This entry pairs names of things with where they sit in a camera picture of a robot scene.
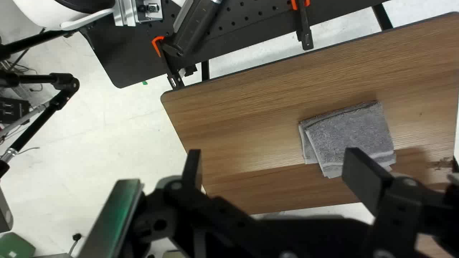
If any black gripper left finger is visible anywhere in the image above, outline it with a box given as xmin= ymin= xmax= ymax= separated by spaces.
xmin=163 ymin=149 xmax=269 ymax=240

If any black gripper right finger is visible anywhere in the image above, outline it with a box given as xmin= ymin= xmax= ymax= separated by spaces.
xmin=340 ymin=147 xmax=459 ymax=258

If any grey towel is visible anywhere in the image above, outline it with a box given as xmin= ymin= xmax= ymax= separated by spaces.
xmin=298 ymin=100 xmax=397 ymax=180

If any black perforated breadboard table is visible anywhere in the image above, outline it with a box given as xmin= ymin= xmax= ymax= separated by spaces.
xmin=77 ymin=0 xmax=394 ymax=90

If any black handheld device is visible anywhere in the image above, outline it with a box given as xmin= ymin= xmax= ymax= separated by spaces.
xmin=170 ymin=0 xmax=225 ymax=60

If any black clamp with orange handle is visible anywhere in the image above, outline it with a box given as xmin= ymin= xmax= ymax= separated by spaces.
xmin=150 ymin=34 xmax=197 ymax=90
xmin=288 ymin=0 xmax=315 ymax=51

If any black camera tripod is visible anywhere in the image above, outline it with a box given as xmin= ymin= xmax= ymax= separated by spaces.
xmin=0 ymin=70 xmax=81 ymax=179

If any silver aluminium rail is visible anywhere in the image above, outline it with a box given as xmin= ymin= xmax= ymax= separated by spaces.
xmin=111 ymin=0 xmax=165 ymax=27

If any white cable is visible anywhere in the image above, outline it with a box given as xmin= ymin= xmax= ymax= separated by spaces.
xmin=60 ymin=7 xmax=116 ymax=31

